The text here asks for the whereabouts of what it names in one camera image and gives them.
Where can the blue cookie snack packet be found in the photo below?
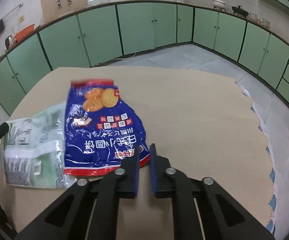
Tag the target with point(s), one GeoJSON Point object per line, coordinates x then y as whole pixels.
{"type": "Point", "coordinates": [104, 135]}

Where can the black wok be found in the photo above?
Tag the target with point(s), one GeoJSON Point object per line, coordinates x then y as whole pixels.
{"type": "Point", "coordinates": [240, 11]}

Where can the row of glass jars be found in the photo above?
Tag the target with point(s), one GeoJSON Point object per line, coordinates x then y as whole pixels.
{"type": "Point", "coordinates": [259, 20]}

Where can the green and white packet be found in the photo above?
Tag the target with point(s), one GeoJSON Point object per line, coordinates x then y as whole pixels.
{"type": "Point", "coordinates": [34, 150]}

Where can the long green base cabinet run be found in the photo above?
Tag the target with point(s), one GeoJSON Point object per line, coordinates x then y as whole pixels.
{"type": "Point", "coordinates": [97, 30]}

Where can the metal kettle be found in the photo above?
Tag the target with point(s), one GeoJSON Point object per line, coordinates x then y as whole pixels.
{"type": "Point", "coordinates": [10, 43]}

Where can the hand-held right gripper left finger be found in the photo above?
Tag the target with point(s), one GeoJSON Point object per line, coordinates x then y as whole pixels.
{"type": "Point", "coordinates": [130, 177]}

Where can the yellow wall socket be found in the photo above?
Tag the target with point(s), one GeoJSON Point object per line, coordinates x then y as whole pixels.
{"type": "Point", "coordinates": [21, 18]}

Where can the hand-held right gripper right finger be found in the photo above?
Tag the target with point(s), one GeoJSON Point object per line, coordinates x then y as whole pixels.
{"type": "Point", "coordinates": [154, 175]}

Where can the green base cabinets with drawers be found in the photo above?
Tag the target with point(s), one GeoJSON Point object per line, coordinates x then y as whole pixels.
{"type": "Point", "coordinates": [259, 47]}

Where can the white cooking pot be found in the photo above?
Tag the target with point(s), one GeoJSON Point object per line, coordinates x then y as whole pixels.
{"type": "Point", "coordinates": [219, 4]}

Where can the orange basin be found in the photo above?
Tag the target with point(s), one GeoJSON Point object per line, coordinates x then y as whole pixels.
{"type": "Point", "coordinates": [24, 33]}

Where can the round wooden table with cloth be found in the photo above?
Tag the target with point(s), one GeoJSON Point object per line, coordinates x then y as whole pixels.
{"type": "Point", "coordinates": [197, 117]}

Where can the metal towel rail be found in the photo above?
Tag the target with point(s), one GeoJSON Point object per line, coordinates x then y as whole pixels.
{"type": "Point", "coordinates": [14, 9]}

